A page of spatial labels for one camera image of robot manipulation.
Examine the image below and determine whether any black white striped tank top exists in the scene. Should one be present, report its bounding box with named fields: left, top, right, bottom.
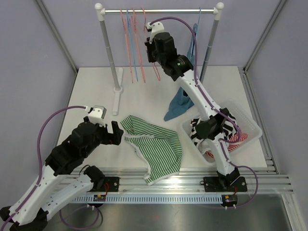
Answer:
left=190, top=108, right=241, bottom=154

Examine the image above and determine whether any white silver clothes rack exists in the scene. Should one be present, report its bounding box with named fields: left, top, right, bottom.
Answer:
left=95, top=2, right=224, bottom=116

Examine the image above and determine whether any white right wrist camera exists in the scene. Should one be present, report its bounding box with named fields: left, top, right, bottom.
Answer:
left=146, top=22, right=165, bottom=44

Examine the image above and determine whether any green white striped tank top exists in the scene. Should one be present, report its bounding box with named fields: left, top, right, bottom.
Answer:
left=121, top=115, right=183, bottom=186

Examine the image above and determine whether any pink wire hanger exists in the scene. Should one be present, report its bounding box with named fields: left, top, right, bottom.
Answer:
left=132, top=9, right=146, bottom=83
left=120, top=9, right=134, bottom=83
left=141, top=8, right=161, bottom=81

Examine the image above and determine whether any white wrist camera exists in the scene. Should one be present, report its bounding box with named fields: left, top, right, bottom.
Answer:
left=85, top=105, right=107, bottom=127
left=146, top=22, right=165, bottom=44

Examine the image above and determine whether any blue tank top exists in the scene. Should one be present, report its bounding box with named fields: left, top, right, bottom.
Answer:
left=164, top=36, right=195, bottom=121

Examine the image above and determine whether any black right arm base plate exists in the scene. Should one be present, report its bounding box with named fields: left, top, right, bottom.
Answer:
left=200, top=177, right=248, bottom=193

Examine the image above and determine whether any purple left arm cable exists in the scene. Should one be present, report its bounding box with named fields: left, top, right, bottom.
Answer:
left=0, top=105, right=103, bottom=229

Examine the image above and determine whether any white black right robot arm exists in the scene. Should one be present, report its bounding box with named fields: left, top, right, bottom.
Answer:
left=145, top=32, right=240, bottom=191

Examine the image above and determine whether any red white striped tank top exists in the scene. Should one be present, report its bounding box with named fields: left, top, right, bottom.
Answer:
left=203, top=132, right=248, bottom=159

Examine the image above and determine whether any aluminium mounting rail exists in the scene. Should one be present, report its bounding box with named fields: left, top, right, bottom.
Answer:
left=57, top=156, right=295, bottom=194

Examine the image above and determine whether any white slotted cable duct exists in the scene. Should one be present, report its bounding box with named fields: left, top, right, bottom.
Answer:
left=72, top=194, right=222, bottom=204

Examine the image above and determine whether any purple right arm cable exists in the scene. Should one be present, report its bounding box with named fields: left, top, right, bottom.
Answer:
left=149, top=17, right=260, bottom=210

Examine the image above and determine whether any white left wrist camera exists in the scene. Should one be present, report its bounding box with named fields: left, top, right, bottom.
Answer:
left=85, top=105, right=107, bottom=127

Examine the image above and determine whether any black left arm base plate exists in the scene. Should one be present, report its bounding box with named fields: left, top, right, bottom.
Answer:
left=95, top=177, right=120, bottom=193

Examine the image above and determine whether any light blue wire hanger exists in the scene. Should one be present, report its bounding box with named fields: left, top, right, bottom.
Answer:
left=126, top=9, right=139, bottom=82

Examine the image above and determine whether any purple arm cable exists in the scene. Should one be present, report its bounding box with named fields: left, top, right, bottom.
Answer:
left=0, top=105, right=103, bottom=229
left=149, top=17, right=260, bottom=210

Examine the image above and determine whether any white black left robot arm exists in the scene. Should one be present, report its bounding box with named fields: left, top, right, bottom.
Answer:
left=0, top=121, right=124, bottom=231

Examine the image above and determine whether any white plastic basket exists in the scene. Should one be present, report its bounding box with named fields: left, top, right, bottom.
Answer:
left=179, top=100, right=267, bottom=168

